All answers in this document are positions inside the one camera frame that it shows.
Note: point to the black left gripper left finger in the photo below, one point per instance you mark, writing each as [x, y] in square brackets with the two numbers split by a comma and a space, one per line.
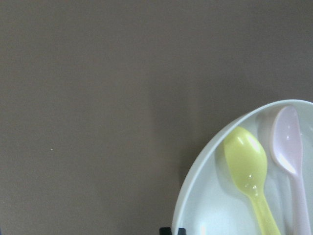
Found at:
[165, 231]

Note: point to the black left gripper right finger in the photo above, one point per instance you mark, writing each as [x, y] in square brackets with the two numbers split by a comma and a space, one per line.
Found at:
[182, 231]

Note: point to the white round plate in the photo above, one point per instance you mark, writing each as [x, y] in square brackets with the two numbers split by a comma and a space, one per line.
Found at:
[209, 203]

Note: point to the yellow plastic spoon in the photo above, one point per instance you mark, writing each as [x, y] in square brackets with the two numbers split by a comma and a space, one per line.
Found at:
[248, 165]

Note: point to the pink plastic spoon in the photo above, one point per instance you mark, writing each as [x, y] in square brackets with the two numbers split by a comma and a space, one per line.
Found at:
[286, 149]

